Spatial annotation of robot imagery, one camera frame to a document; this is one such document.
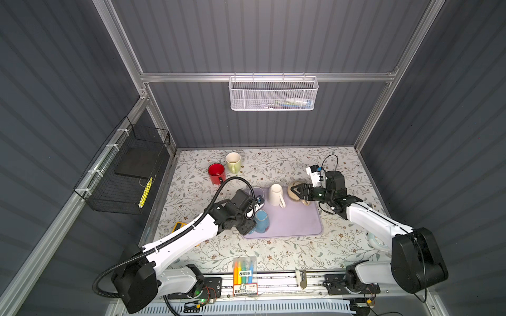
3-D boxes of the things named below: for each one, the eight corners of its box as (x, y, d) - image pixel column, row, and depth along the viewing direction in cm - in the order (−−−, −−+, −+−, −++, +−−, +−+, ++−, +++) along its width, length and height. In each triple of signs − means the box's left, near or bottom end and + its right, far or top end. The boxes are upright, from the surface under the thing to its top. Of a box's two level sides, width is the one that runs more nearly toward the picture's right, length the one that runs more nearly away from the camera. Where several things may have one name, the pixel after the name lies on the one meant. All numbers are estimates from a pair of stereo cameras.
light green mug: (226, 178, 109) (224, 167, 101) (228, 164, 116) (226, 152, 108) (240, 178, 109) (239, 167, 101) (241, 164, 116) (240, 152, 108)
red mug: (208, 187, 105) (205, 179, 99) (211, 171, 112) (209, 162, 106) (224, 187, 105) (222, 179, 99) (226, 171, 112) (224, 162, 106)
